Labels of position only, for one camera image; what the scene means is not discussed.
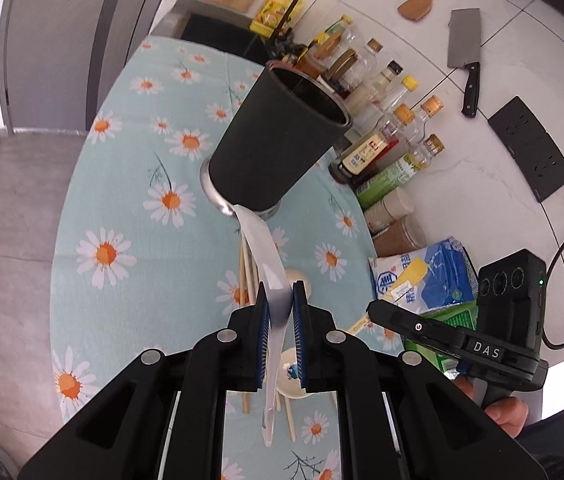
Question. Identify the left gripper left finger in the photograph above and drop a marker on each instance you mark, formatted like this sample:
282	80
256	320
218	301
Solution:
262	325

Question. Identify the white plastic spoon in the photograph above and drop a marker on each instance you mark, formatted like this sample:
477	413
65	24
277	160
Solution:
279	296

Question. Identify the daisy print tablecloth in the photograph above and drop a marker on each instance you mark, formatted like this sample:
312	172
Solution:
143	260

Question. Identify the white powder spice jar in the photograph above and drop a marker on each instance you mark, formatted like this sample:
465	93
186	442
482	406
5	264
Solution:
388	210

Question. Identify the cleaver with black handle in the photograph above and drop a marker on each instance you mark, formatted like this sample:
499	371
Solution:
465	41

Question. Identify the grey door with handle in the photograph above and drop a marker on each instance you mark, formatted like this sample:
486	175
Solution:
60	58

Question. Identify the green label bottle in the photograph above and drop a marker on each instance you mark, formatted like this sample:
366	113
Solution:
399	172

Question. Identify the beige ceramic spoon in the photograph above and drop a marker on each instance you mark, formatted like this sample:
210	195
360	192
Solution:
294	276

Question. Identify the yellow dish soap bottle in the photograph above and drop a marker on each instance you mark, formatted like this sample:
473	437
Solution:
273	13

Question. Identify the black faucet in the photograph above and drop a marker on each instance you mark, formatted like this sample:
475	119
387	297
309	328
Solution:
273	34

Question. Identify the clear bottle gold cap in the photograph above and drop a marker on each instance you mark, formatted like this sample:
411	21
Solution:
411	123

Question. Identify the clear bottle yellow cap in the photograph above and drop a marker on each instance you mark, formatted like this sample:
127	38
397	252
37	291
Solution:
384	104

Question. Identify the soy sauce bottle red label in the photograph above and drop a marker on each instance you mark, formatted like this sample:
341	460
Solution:
383	136

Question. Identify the clear bottle black cap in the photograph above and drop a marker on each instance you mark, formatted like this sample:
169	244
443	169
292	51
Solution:
377	84

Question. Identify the blue white salt bag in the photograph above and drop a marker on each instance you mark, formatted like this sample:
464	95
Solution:
450	279

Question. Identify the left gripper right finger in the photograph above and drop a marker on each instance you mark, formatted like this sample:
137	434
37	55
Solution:
299	300

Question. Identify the black sink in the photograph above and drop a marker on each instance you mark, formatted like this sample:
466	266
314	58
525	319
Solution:
214	26

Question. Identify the person's right hand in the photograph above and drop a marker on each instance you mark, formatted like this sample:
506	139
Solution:
510	414

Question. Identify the white ceramic spoon blue print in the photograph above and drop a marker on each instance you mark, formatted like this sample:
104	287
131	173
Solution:
288	382

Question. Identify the brown powder spice jar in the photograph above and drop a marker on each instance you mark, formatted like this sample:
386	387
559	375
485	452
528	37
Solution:
404	235

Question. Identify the black wall socket panel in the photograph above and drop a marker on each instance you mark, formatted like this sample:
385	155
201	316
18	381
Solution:
531	146

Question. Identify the black utensil holder cup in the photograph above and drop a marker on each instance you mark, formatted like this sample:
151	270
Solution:
286	123

